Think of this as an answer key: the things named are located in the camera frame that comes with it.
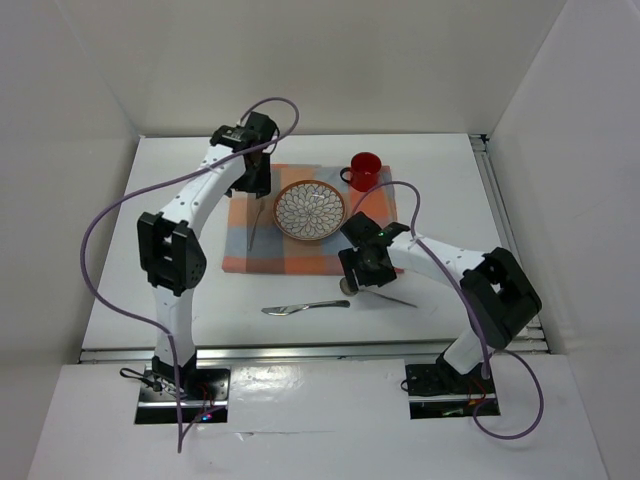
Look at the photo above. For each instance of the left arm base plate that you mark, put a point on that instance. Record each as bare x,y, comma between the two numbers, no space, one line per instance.
204,399

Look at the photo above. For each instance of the silver knife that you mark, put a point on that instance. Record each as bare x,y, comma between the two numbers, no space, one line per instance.
291,309

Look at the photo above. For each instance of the floral patterned plate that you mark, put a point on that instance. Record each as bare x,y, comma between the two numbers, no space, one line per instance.
309,210

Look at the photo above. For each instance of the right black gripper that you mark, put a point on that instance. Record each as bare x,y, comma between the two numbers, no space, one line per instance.
350,256

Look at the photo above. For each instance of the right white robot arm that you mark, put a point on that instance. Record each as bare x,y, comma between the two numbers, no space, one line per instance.
496,293

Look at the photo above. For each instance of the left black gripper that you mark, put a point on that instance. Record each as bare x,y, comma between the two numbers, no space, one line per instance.
260,184

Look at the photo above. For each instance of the aluminium frame rail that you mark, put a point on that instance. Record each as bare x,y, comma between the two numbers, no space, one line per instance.
449,184

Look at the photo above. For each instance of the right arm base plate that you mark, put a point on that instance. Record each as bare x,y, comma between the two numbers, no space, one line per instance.
436,391

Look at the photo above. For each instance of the silver spoon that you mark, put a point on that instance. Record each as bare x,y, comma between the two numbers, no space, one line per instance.
395,299

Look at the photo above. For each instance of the silver fork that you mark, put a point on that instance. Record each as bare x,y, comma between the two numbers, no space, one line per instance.
255,209

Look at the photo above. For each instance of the red enamel mug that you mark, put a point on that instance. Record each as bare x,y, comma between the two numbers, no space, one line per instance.
363,171

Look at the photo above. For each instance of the checkered orange grey cloth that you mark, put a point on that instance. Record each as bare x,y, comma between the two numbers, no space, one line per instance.
273,252

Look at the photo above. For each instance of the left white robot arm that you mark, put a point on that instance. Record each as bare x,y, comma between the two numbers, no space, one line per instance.
169,248

